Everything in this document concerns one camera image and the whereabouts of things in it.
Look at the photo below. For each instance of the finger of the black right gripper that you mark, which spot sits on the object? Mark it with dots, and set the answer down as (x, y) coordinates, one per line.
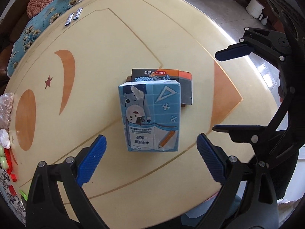
(245, 133)

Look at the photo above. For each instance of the beige coffee table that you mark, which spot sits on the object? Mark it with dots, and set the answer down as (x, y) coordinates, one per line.
(66, 93)

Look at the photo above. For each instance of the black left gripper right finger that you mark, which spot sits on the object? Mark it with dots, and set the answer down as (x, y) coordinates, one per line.
(211, 157)

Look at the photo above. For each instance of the blue cartoon milk carton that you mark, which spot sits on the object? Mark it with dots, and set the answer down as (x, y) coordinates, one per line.
(151, 116)

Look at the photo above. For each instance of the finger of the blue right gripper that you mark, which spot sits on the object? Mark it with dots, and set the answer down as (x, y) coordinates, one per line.
(233, 51)

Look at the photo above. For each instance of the red tray with green apples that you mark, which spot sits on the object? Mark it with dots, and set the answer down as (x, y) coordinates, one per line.
(9, 163)

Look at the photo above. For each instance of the blue floral sofa blanket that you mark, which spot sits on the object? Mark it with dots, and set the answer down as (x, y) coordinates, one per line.
(34, 28)

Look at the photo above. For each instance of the small white plastic bag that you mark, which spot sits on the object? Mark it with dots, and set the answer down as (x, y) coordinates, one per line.
(4, 139)

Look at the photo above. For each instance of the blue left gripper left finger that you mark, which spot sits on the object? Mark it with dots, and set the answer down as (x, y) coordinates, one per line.
(88, 159)

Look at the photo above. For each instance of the two small battery packs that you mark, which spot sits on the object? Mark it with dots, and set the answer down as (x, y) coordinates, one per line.
(73, 16)

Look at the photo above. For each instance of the white appliance on floor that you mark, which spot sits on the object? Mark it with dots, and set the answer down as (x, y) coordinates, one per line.
(255, 9)

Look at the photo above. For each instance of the plastic bag of nuts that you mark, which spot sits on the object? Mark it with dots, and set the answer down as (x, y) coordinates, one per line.
(6, 104)

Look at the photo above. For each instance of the black orange small box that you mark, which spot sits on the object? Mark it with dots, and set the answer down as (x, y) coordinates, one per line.
(166, 76)

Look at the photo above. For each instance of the pink round cushion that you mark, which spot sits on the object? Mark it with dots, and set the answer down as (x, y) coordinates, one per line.
(34, 7)

